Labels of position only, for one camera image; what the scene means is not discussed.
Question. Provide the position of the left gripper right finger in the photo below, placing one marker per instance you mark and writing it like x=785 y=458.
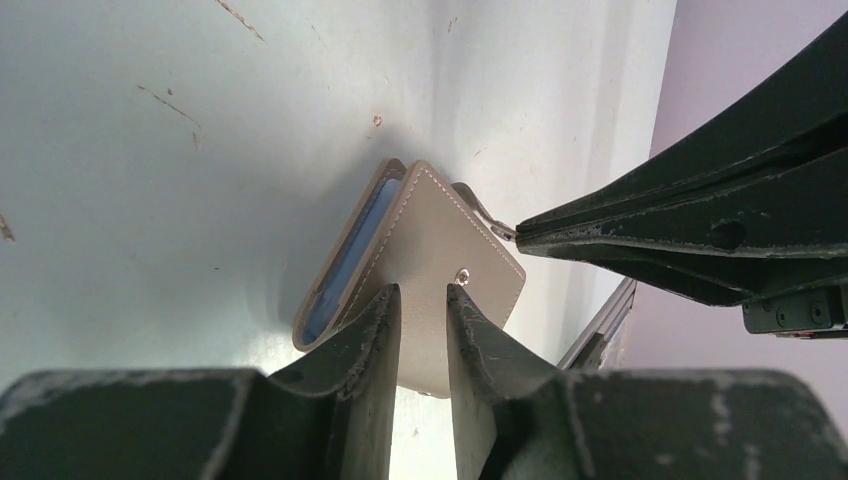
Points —
x=516 y=416

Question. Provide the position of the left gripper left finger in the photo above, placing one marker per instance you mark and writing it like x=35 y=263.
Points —
x=328 y=415

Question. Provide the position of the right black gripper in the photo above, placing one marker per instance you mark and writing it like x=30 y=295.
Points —
x=749 y=239

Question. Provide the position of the beige leather card holder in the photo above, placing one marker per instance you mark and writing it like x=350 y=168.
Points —
x=413 y=228

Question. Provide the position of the aluminium frame rail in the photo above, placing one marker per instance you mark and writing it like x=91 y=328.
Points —
x=598 y=342

